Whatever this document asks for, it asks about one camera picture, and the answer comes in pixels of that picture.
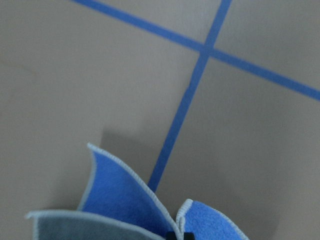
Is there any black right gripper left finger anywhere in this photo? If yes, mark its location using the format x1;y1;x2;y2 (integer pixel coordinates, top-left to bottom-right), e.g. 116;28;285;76
165;231;176;240

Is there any grey and blue towel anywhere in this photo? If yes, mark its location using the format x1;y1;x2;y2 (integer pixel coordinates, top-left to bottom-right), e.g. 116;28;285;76
26;144;247;240

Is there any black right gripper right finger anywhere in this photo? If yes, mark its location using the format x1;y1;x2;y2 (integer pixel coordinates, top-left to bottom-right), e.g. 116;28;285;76
183;232;195;240

